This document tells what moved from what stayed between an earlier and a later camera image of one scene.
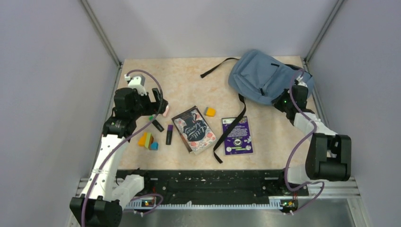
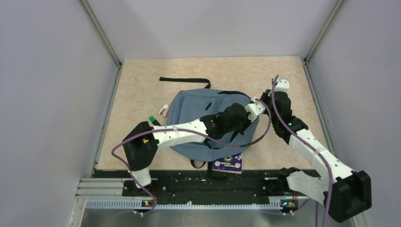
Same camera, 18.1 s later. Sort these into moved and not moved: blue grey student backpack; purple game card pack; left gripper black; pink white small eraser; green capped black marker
Moved: purple game card pack; left gripper black; blue grey student backpack
Not moved: green capped black marker; pink white small eraser
